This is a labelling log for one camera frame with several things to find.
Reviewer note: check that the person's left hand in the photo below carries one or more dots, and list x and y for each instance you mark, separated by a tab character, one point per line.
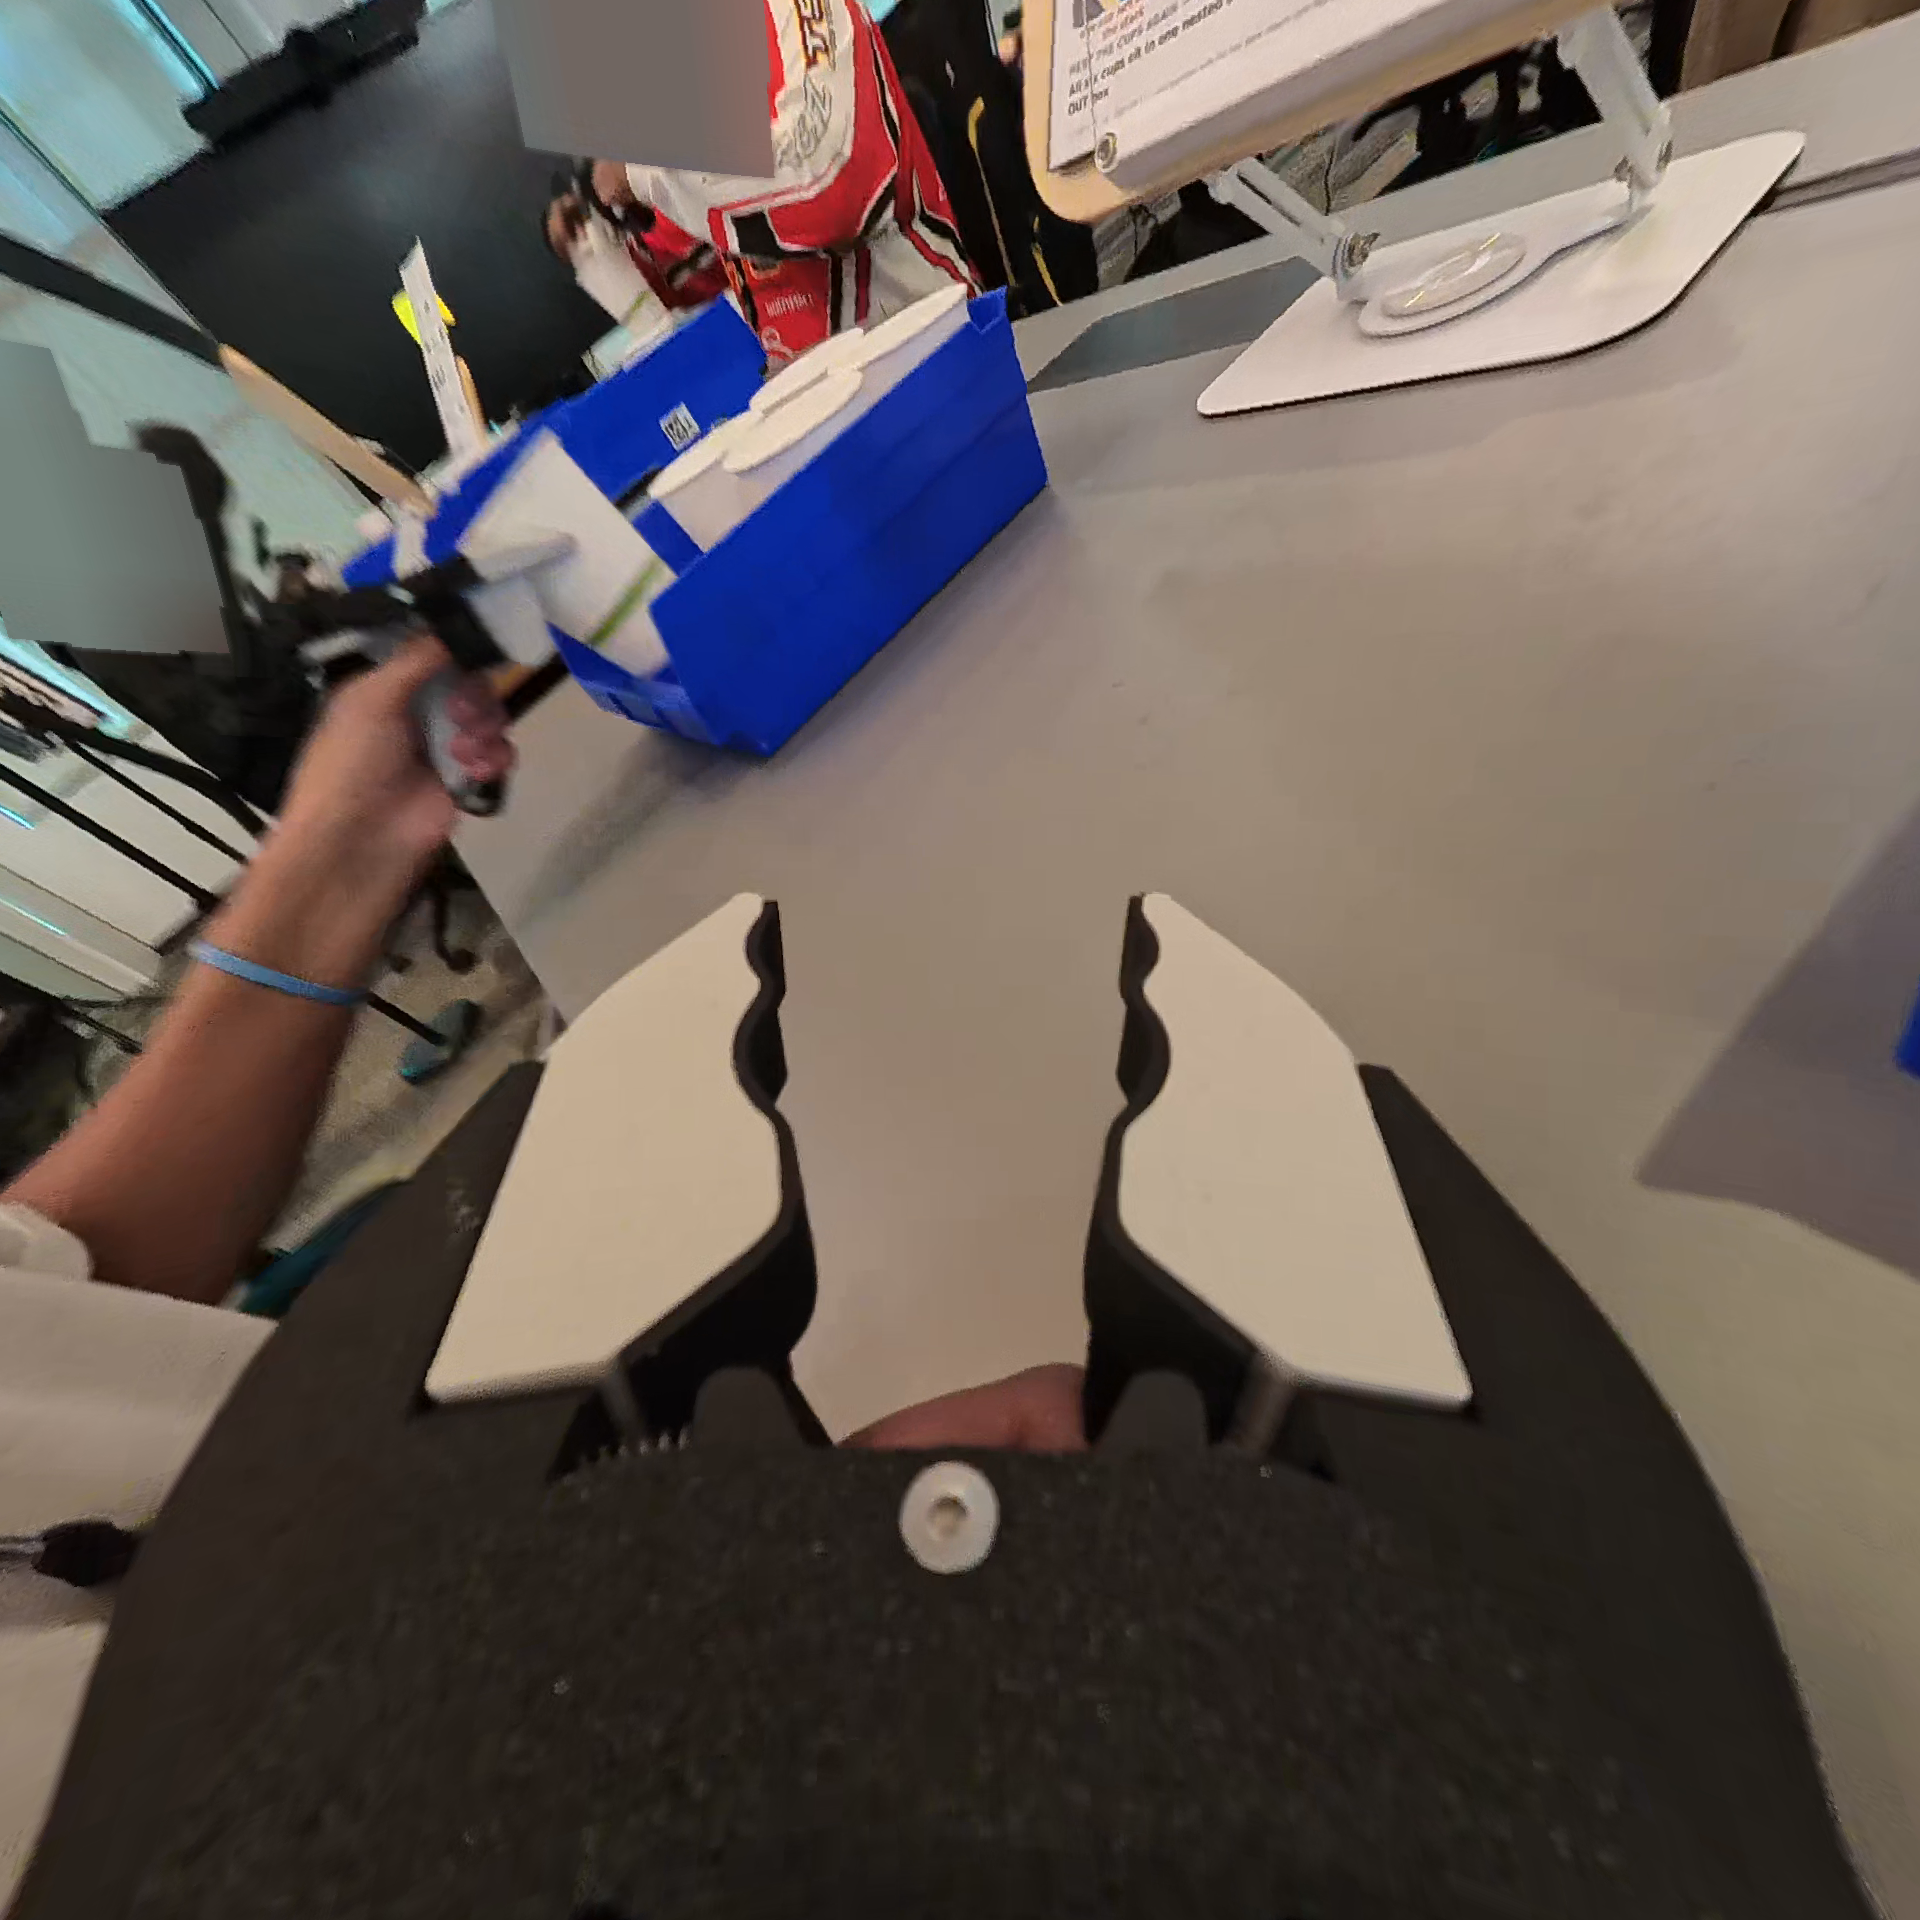
360	795

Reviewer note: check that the wooden document board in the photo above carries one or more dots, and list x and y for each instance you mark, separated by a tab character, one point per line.
1049	164

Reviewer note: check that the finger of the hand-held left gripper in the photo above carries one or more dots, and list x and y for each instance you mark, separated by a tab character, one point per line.
516	600

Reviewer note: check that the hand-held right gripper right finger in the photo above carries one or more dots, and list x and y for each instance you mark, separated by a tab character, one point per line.
1289	1200

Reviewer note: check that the wooden board document stand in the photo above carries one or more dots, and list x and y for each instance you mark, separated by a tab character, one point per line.
329	428

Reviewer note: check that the person's right hand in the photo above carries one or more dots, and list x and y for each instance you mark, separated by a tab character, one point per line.
973	1417

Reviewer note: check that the black tripod stand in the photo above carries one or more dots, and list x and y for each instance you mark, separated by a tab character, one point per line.
434	1035

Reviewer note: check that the instruction sheet on stand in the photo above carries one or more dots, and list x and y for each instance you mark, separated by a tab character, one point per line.
1575	283

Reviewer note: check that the blue plastic bin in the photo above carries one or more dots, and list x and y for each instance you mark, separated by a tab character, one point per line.
1908	1037
869	569
675	374

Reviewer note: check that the printed instruction sheet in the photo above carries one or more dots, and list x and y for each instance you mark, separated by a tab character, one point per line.
1171	90

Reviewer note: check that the set of white paper cups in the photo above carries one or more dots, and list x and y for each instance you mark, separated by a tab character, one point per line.
779	435

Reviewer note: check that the blue wristband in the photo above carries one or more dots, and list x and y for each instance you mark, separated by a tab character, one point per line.
284	979

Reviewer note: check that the white paper cup green band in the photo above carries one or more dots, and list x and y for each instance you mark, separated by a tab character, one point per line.
593	556

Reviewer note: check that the white paper sign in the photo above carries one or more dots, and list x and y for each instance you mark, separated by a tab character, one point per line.
434	345

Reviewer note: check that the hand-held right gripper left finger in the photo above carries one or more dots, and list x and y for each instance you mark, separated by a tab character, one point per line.
629	1200

